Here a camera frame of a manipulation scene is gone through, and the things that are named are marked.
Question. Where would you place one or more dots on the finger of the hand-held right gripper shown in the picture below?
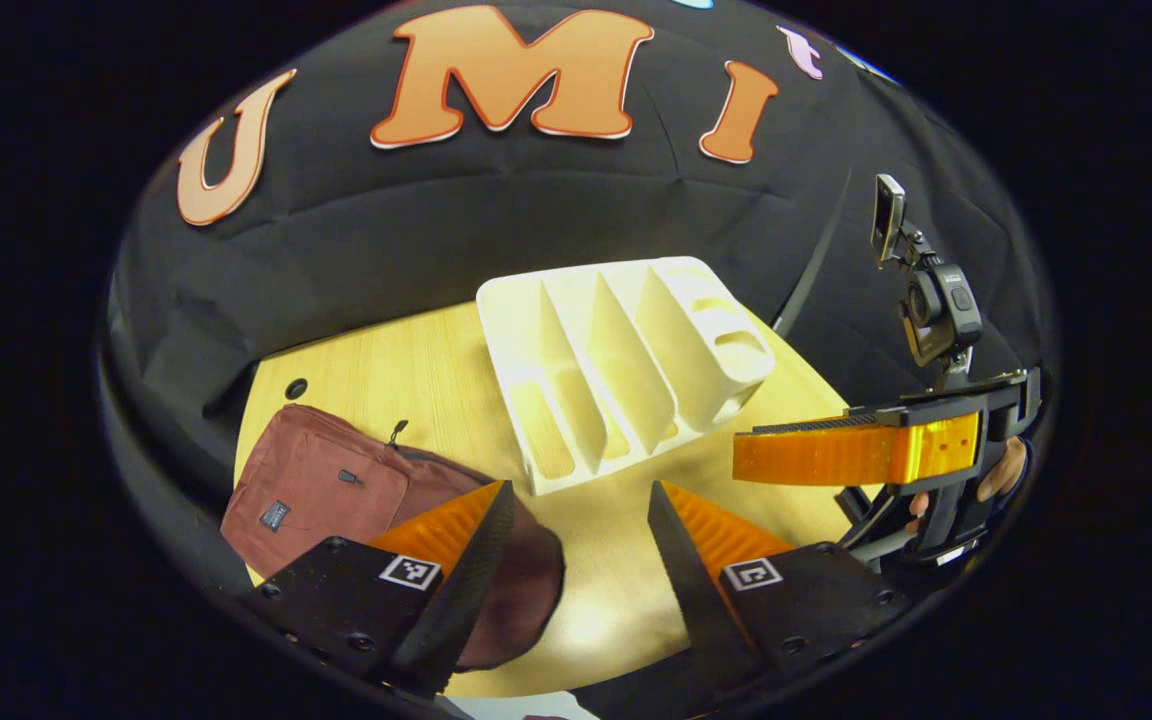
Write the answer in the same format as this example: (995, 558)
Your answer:
(836, 455)

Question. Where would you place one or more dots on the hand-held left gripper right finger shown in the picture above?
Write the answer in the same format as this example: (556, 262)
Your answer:
(696, 590)

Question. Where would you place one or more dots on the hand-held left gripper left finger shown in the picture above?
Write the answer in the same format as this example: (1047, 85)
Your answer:
(466, 590)

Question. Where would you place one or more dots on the dark red schoolbag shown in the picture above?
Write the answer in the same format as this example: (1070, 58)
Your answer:
(316, 490)

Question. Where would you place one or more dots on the white plastic bookshelf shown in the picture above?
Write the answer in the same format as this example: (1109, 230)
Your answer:
(626, 360)

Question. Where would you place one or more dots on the black backdrop cloth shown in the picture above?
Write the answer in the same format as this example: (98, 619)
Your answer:
(536, 220)

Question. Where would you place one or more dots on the grey backdrop frame pole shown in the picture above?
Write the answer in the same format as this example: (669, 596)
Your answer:
(820, 250)

